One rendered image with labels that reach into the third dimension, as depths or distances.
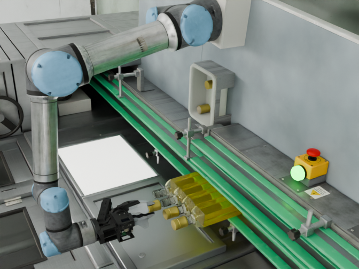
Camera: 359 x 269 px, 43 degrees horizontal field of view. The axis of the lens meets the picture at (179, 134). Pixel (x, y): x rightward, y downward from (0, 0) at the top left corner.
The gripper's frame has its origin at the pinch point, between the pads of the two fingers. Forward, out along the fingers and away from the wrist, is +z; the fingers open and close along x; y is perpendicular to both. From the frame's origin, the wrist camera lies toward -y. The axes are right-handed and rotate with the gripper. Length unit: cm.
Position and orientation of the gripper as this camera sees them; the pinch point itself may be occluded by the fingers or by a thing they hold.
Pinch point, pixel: (149, 207)
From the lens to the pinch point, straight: 149.1
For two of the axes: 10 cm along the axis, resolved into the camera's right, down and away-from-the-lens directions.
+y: 4.9, 4.3, -7.6
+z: 8.7, -2.1, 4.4
